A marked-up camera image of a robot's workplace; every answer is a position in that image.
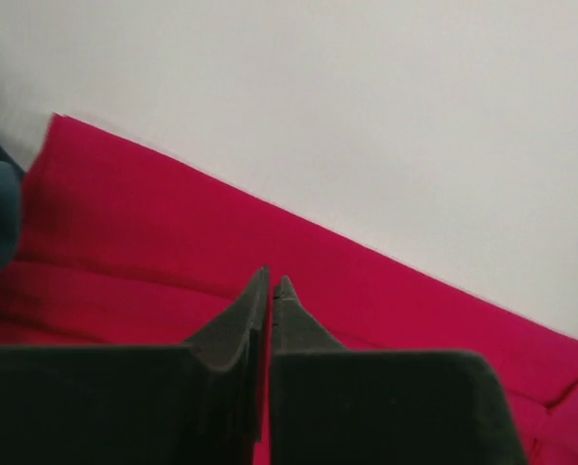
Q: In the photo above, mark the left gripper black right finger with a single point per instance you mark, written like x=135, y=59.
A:
x=334, y=405

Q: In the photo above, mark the magenta t shirt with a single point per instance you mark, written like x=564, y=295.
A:
x=121, y=244

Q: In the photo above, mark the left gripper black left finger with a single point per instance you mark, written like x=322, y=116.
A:
x=193, y=402

